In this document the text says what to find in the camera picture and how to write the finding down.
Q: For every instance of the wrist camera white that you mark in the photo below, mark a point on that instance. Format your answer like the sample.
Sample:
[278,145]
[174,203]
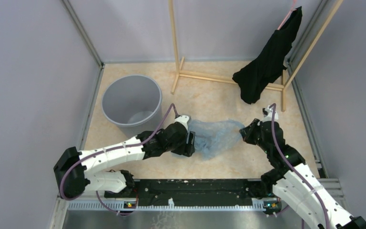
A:
[269,114]
[184,120]

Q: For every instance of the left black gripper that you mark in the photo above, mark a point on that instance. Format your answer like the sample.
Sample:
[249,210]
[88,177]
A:
[187,149]

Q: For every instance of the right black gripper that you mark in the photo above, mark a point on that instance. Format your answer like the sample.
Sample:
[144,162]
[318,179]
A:
[247,132]

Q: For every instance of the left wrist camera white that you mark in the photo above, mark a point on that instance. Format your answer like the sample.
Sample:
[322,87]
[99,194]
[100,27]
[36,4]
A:
[184,120]

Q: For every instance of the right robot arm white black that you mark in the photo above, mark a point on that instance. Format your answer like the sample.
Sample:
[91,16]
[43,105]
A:
[292,180]

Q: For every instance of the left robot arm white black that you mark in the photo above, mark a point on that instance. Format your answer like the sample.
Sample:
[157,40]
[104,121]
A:
[88,170]

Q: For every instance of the white slotted cable duct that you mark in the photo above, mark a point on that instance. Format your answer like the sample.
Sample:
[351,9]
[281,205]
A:
[119,205]

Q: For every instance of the wooden clothes rack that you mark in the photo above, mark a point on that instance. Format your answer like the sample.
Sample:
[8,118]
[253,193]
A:
[319,22]

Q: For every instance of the black hanging garment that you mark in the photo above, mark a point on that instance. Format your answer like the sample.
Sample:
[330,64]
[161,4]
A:
[268,66]

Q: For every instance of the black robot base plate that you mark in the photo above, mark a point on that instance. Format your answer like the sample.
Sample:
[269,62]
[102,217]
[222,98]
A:
[199,193]

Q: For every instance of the grey plastic trash bin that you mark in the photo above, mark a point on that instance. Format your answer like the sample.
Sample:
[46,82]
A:
[133,100]

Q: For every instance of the pink clothes hanger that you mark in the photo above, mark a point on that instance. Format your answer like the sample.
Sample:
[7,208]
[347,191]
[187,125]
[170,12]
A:
[294,2]

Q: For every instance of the light blue trash bag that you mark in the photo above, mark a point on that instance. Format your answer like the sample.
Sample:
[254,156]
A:
[214,138]

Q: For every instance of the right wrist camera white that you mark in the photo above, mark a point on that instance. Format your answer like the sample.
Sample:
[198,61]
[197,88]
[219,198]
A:
[269,114]

